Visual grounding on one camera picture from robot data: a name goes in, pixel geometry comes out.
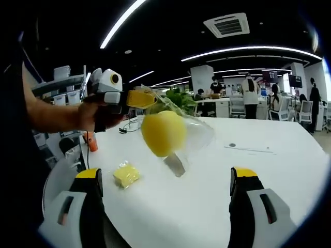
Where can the ceiling air conditioner vent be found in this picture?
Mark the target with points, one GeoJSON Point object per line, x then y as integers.
{"type": "Point", "coordinates": [227, 24]}

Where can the person's dark shirt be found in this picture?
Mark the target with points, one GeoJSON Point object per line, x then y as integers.
{"type": "Point", "coordinates": [18, 155]}

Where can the short ceiling light strip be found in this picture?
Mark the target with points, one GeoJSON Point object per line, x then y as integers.
{"type": "Point", "coordinates": [141, 77]}

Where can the rectangular yellow silicone block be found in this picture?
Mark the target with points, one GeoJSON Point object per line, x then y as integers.
{"type": "Point", "coordinates": [128, 175]}

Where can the white paper sheet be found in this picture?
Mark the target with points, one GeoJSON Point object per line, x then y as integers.
{"type": "Point", "coordinates": [248, 147]}

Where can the wall display screen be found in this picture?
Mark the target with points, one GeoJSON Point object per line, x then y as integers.
{"type": "Point", "coordinates": [295, 81]}
{"type": "Point", "coordinates": [270, 76]}

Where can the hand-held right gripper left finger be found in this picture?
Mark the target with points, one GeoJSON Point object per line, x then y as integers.
{"type": "Point", "coordinates": [90, 211]}

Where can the clear plastic bag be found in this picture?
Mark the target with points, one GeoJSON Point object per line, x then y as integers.
{"type": "Point", "coordinates": [199, 139]}

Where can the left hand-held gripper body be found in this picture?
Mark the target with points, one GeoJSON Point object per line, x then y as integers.
{"type": "Point", "coordinates": [103, 82]}

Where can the long ceiling light strip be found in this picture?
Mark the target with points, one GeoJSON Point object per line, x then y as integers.
{"type": "Point", "coordinates": [245, 50]}
{"type": "Point", "coordinates": [121, 23]}

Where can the white storage bin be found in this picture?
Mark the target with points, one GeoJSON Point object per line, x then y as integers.
{"type": "Point", "coordinates": [60, 99]}
{"type": "Point", "coordinates": [75, 96]}
{"type": "Point", "coordinates": [62, 73]}

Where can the green leafy plant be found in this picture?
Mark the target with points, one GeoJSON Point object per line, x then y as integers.
{"type": "Point", "coordinates": [183, 100]}

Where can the grey shelving rack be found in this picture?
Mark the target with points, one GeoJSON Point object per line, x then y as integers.
{"type": "Point", "coordinates": [51, 84]}

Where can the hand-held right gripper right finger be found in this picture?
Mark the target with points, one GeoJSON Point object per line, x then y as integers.
{"type": "Point", "coordinates": [243, 211]}

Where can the small yellow plastic packet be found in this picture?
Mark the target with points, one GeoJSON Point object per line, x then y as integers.
{"type": "Point", "coordinates": [163, 131]}

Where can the large yellow plastic packet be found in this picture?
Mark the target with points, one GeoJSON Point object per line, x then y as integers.
{"type": "Point", "coordinates": [123, 162]}

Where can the orange container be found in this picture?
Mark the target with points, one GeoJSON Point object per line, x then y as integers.
{"type": "Point", "coordinates": [93, 144]}

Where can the person's left hand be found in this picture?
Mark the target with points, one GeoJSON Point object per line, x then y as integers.
{"type": "Point", "coordinates": [90, 116]}

